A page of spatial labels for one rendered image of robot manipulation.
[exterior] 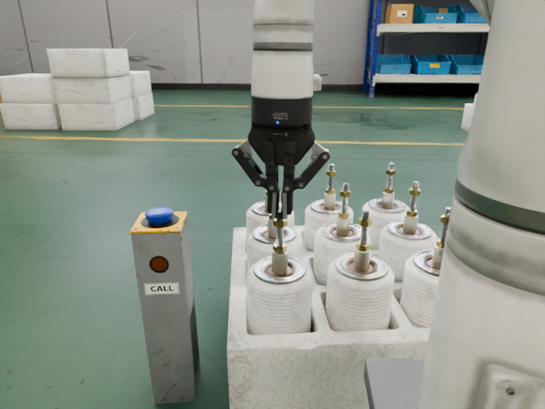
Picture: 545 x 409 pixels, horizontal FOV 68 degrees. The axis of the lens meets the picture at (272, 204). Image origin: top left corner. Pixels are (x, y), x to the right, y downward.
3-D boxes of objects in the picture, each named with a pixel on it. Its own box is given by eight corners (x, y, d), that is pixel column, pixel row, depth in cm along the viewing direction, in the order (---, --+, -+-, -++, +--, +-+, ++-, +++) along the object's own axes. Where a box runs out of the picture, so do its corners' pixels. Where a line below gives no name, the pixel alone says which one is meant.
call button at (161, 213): (172, 229, 57) (170, 215, 57) (143, 230, 57) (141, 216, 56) (176, 217, 61) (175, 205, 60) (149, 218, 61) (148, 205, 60)
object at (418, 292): (380, 352, 68) (392, 257, 62) (423, 335, 72) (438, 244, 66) (422, 393, 60) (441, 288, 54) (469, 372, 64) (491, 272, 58)
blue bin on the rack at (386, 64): (371, 71, 516) (372, 54, 508) (401, 72, 513) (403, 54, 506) (378, 75, 469) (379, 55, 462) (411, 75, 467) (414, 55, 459)
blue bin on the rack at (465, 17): (449, 25, 488) (452, 6, 481) (482, 25, 485) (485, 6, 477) (463, 23, 442) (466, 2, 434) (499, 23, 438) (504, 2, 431)
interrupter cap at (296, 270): (307, 261, 61) (308, 257, 61) (303, 288, 54) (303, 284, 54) (259, 257, 62) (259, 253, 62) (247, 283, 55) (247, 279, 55)
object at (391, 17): (411, 23, 450) (414, 3, 443) (389, 23, 452) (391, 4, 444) (405, 25, 478) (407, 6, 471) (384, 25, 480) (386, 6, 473)
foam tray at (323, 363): (487, 432, 62) (512, 336, 56) (231, 447, 60) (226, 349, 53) (396, 290, 99) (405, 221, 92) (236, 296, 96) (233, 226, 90)
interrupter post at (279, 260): (289, 268, 59) (289, 248, 58) (286, 277, 57) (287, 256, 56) (272, 267, 60) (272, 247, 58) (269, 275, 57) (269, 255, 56)
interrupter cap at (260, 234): (243, 239, 68) (243, 236, 68) (266, 224, 74) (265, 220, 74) (284, 250, 65) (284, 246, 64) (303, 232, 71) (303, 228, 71)
